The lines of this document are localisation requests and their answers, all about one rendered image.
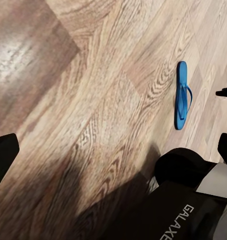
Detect sandal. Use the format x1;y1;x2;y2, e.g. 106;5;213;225
175;61;193;131

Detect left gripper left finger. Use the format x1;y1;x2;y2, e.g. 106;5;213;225
0;133;20;183

